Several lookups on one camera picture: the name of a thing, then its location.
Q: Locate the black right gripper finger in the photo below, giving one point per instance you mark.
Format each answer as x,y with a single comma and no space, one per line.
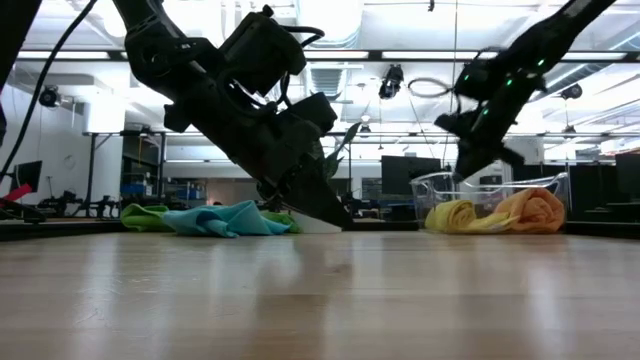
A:
467,167

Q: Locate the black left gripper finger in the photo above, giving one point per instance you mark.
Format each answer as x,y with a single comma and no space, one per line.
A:
320,200

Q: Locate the clear plastic basket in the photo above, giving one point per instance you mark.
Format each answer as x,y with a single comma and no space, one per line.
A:
435,190

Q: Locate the yellow microfiber towel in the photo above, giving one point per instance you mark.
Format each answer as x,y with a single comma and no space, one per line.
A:
455,217

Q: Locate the orange microfiber towel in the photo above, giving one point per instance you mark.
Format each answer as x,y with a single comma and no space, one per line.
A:
535,212

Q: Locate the blue microfiber towel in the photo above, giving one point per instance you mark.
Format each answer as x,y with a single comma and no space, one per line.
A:
225,220

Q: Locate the green microfiber towel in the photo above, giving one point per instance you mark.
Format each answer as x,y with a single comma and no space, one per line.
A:
142,217

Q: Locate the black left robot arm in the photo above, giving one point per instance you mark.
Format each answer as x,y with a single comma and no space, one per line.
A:
165,50

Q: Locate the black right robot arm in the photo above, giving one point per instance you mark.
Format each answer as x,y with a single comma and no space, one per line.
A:
530,55

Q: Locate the white round plant pot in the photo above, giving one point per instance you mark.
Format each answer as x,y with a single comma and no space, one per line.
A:
312,226

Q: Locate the green succulent plant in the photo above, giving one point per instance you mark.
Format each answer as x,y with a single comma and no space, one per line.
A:
337,155

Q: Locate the black desktop monitor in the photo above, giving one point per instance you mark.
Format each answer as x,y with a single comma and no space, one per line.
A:
400,172

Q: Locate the black ceiling spotlight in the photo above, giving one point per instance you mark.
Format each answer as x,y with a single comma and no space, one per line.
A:
571,91
391,80
49,96

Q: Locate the black shelf rack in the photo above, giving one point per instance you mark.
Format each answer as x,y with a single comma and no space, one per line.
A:
142,167

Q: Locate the white cabinet box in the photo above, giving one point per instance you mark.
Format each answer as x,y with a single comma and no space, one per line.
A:
102,117

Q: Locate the large black monitor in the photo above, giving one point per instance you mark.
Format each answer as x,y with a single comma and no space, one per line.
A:
627,175

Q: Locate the small black monitor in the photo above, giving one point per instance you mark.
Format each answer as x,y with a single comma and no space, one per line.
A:
30,175

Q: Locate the red object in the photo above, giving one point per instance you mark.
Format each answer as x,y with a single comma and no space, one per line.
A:
17,192

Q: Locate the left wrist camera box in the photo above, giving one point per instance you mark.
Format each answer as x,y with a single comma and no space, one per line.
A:
315,112

